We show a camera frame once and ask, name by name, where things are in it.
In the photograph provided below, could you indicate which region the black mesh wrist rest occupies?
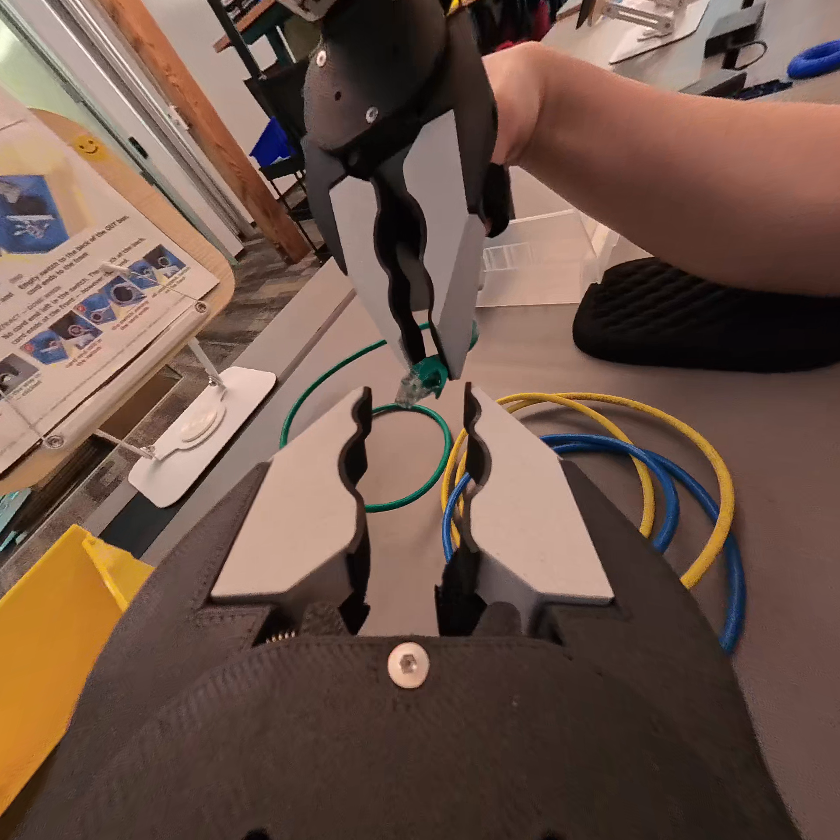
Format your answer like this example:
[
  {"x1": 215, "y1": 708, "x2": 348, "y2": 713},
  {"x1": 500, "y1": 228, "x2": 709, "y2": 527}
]
[{"x1": 572, "y1": 257, "x2": 840, "y2": 374}]

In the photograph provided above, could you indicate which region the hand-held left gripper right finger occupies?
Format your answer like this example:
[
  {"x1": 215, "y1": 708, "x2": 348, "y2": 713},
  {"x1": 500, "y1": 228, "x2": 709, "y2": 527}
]
[{"x1": 436, "y1": 382, "x2": 616, "y2": 636}]

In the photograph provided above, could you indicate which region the white metal stand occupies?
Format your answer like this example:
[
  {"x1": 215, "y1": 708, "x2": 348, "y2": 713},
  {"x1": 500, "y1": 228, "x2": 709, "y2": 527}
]
[{"x1": 577, "y1": 0, "x2": 711, "y2": 64}]

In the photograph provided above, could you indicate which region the clear plastic container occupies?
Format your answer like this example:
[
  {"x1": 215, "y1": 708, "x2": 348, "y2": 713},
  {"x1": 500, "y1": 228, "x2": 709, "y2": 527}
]
[{"x1": 479, "y1": 210, "x2": 631, "y2": 309}]

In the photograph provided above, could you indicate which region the wooden post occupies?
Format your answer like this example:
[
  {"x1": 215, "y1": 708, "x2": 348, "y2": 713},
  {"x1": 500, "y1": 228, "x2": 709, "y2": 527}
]
[{"x1": 98, "y1": 0, "x2": 311, "y2": 265}]

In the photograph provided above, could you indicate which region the blue cable coil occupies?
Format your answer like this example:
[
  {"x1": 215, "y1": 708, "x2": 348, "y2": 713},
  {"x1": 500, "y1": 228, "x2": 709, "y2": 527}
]
[{"x1": 787, "y1": 41, "x2": 840, "y2": 80}]

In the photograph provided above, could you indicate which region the white stand base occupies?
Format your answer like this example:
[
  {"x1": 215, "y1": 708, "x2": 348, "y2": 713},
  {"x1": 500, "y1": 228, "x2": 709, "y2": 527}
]
[{"x1": 95, "y1": 338, "x2": 278, "y2": 508}]

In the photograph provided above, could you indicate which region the green ethernet cable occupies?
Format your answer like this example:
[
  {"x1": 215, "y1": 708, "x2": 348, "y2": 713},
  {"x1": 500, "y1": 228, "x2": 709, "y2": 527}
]
[{"x1": 280, "y1": 319, "x2": 480, "y2": 513}]

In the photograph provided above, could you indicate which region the printed instruction sheet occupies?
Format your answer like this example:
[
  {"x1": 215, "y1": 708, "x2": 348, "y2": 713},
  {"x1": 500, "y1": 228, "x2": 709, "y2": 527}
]
[{"x1": 0, "y1": 85, "x2": 221, "y2": 473}]

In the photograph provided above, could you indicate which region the blue storage bin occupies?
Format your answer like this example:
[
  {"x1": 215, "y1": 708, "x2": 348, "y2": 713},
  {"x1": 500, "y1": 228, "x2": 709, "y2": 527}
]
[{"x1": 251, "y1": 118, "x2": 296, "y2": 172}]

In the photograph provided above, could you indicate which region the person's right hand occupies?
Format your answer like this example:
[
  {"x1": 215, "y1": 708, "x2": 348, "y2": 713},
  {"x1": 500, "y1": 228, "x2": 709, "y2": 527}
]
[{"x1": 481, "y1": 41, "x2": 573, "y2": 168}]

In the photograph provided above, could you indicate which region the blue ethernet cable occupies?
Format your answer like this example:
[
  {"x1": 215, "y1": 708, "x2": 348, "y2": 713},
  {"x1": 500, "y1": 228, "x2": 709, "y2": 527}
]
[{"x1": 443, "y1": 434, "x2": 746, "y2": 654}]

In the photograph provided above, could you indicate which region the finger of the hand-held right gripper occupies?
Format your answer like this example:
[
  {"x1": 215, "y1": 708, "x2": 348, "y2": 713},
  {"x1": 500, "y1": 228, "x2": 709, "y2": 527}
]
[
  {"x1": 402, "y1": 109, "x2": 488, "y2": 382},
  {"x1": 330, "y1": 156, "x2": 435, "y2": 367}
]

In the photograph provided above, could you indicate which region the yellow ethernet cable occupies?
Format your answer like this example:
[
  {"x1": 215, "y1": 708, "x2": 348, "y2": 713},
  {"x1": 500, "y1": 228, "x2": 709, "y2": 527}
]
[{"x1": 441, "y1": 392, "x2": 734, "y2": 589}]

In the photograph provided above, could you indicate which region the black chair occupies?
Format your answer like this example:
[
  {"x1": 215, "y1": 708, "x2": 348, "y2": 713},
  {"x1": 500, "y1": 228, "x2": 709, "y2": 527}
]
[{"x1": 243, "y1": 56, "x2": 332, "y2": 263}]

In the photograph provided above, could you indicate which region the person's right forearm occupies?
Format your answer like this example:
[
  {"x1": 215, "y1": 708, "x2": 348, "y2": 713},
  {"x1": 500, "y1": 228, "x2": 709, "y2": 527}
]
[{"x1": 545, "y1": 56, "x2": 840, "y2": 296}]

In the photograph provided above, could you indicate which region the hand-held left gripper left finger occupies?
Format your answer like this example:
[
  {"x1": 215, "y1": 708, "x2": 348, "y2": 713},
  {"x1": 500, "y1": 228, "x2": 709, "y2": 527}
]
[{"x1": 210, "y1": 386, "x2": 374, "y2": 634}]

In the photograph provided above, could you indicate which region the teal plastic piece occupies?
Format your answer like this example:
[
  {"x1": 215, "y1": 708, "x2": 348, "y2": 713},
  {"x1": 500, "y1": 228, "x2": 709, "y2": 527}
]
[{"x1": 0, "y1": 489, "x2": 30, "y2": 551}]

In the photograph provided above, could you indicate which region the yellow plastic bin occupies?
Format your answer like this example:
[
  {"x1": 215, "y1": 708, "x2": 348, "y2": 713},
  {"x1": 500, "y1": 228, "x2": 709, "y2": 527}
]
[{"x1": 0, "y1": 525, "x2": 155, "y2": 811}]

